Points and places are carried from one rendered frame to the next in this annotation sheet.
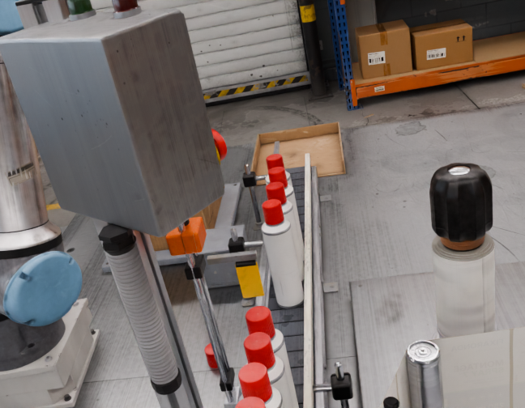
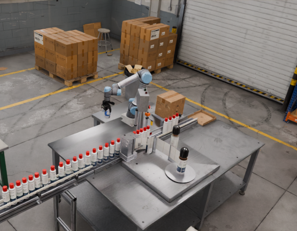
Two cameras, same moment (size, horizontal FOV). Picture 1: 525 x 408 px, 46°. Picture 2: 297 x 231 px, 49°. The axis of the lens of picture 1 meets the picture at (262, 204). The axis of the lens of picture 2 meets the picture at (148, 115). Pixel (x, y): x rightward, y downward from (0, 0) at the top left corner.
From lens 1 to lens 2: 2.85 m
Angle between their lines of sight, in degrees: 29
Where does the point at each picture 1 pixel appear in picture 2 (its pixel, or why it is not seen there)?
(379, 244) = (187, 137)
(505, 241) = (201, 148)
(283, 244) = (165, 124)
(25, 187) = not seen: hidden behind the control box
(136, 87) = (141, 100)
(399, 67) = not seen: outside the picture
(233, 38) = (267, 75)
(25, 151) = not seen: hidden behind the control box
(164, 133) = (142, 104)
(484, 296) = (173, 142)
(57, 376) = (132, 121)
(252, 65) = (269, 87)
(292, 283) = (164, 130)
